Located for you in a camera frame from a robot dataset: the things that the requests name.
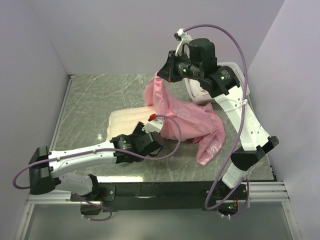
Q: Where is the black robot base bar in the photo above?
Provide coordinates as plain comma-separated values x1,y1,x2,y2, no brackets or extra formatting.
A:
69,173,248,216

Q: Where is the pink pillowcase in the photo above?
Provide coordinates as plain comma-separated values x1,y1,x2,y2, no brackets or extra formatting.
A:
143,74,226,167

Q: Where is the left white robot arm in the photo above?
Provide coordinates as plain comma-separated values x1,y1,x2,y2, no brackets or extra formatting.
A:
29,119,164,201

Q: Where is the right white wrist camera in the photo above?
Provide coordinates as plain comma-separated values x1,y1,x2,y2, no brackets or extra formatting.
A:
174,28,193,56

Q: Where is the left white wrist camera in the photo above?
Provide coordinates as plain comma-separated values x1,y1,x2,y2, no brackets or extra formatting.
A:
142,113,165,133

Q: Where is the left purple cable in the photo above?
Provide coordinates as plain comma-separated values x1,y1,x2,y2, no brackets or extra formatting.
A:
12,114,182,222

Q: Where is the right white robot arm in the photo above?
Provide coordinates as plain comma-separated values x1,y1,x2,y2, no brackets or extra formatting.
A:
158,37,279,200

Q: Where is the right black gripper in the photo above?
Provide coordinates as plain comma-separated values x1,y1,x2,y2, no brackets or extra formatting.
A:
157,50,203,83

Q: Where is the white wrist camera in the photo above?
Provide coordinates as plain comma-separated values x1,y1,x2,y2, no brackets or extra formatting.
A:
174,28,193,56
142,113,165,133

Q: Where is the cream pillow with bear print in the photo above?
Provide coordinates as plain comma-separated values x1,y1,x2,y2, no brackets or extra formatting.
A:
106,106,156,140

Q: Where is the red and white cloth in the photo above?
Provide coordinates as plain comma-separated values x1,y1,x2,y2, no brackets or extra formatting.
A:
189,79,212,100

